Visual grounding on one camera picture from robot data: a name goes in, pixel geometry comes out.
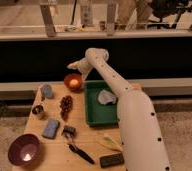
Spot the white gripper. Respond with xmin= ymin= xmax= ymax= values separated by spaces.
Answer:
xmin=67 ymin=58 xmax=91 ymax=74

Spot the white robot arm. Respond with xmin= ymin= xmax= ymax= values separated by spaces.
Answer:
xmin=68 ymin=48 xmax=172 ymax=171

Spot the orange bowl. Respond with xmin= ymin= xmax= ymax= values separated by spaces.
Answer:
xmin=64 ymin=73 xmax=82 ymax=91

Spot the apple in orange bowl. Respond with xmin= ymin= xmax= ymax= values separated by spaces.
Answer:
xmin=69 ymin=79 xmax=79 ymax=88

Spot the purple red bowl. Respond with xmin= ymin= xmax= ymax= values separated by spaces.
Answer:
xmin=8 ymin=134 xmax=40 ymax=166

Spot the grey blue cup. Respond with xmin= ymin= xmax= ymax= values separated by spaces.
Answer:
xmin=40 ymin=84 xmax=53 ymax=99

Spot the bunch of dark grapes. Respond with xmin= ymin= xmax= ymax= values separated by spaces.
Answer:
xmin=60 ymin=95 xmax=73 ymax=121

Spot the crumpled grey cloth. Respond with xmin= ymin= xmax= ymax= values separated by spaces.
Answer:
xmin=98 ymin=90 xmax=117 ymax=105

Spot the green tray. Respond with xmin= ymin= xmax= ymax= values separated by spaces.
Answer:
xmin=84 ymin=81 xmax=117 ymax=127

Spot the small metal tin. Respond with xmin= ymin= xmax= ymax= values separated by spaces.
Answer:
xmin=32 ymin=105 xmax=45 ymax=120

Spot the black dish brush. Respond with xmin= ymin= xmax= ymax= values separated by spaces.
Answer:
xmin=62 ymin=125 xmax=94 ymax=164

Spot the blue sponge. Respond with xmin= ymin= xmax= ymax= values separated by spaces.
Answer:
xmin=42 ymin=119 xmax=60 ymax=139

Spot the black rectangular block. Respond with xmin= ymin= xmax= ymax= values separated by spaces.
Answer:
xmin=100 ymin=153 xmax=124 ymax=168

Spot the black office chair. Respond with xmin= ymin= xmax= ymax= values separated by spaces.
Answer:
xmin=148 ymin=0 xmax=192 ymax=29

